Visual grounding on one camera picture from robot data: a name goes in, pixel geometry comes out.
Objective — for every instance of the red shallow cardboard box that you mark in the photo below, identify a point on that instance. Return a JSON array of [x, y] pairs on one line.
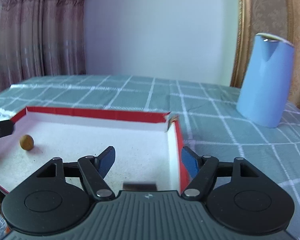
[[147, 145]]

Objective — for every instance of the light blue electric kettle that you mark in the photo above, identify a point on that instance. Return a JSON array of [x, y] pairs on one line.
[[266, 83]]

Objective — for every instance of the pink patterned curtain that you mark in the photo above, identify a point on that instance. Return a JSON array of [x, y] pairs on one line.
[[40, 38]]

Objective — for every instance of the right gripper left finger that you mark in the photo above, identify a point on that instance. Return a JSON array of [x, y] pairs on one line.
[[59, 195]]

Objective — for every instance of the gold padded headboard frame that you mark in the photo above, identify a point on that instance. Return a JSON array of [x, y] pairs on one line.
[[278, 17]]

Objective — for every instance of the brown longan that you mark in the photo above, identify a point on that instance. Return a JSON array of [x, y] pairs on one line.
[[26, 142]]

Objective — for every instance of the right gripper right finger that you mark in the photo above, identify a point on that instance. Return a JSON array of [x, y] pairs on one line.
[[237, 195]]

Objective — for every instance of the dark eggplant piece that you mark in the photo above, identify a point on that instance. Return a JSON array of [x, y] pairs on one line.
[[139, 186]]

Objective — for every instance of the green checked tablecloth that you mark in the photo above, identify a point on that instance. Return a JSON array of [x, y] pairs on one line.
[[207, 114]]

